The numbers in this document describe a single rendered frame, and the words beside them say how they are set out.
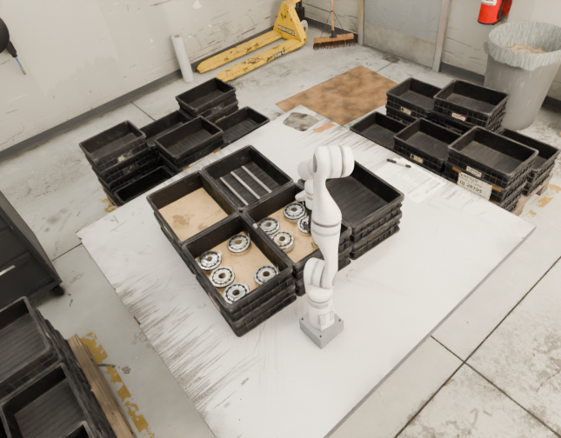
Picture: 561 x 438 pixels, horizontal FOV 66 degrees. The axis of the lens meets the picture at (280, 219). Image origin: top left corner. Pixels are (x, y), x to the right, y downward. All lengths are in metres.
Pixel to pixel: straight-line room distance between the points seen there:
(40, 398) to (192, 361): 0.87
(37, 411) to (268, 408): 1.15
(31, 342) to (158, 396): 0.70
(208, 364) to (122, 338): 1.17
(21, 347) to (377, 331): 1.68
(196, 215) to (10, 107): 2.96
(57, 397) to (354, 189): 1.68
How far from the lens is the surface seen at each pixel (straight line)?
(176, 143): 3.22
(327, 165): 1.18
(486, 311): 2.75
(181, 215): 2.11
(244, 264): 1.82
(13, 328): 2.57
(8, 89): 4.69
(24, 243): 2.90
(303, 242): 1.86
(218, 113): 3.48
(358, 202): 2.02
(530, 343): 2.71
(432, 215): 2.17
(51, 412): 2.35
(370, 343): 1.73
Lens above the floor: 2.23
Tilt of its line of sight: 46 degrees down
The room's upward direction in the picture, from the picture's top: 10 degrees counter-clockwise
